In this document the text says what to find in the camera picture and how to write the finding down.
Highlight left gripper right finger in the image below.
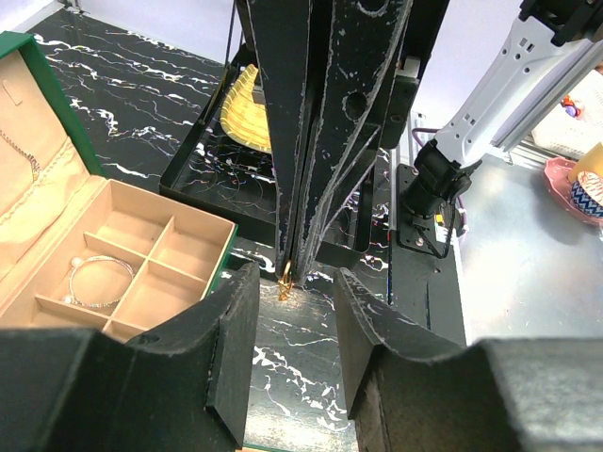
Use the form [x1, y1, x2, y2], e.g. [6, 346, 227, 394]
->
[334, 268, 602, 451]

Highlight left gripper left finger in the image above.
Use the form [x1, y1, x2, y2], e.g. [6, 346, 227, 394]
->
[1, 263, 260, 451]

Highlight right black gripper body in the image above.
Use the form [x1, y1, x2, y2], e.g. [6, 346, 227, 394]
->
[376, 0, 449, 150]

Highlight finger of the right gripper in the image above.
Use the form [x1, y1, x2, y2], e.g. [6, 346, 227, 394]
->
[301, 1, 413, 280]
[248, 1, 311, 278]

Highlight small gold earring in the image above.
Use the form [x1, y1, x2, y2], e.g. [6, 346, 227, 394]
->
[278, 261, 294, 301]

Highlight silver pearl bracelet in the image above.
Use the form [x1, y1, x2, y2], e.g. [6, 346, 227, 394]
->
[63, 255, 136, 310]

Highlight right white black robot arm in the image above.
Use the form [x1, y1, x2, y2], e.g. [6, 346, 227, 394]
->
[236, 1, 602, 283]

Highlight green jewelry box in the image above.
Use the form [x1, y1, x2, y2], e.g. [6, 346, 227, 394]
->
[1, 31, 236, 341]

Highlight woven bamboo tray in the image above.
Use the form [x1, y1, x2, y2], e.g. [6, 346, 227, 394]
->
[220, 64, 271, 153]

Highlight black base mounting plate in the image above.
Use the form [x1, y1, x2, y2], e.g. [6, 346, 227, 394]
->
[388, 164, 466, 346]

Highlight black drain tray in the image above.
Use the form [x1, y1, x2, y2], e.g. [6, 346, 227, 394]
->
[159, 48, 389, 270]

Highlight white plastic basket background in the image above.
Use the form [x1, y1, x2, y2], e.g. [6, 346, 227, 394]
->
[531, 70, 602, 159]

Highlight pink bowl background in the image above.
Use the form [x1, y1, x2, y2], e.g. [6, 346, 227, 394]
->
[544, 142, 602, 227]

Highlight silver necklace in lid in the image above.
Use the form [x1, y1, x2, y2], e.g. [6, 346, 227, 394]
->
[0, 129, 43, 178]

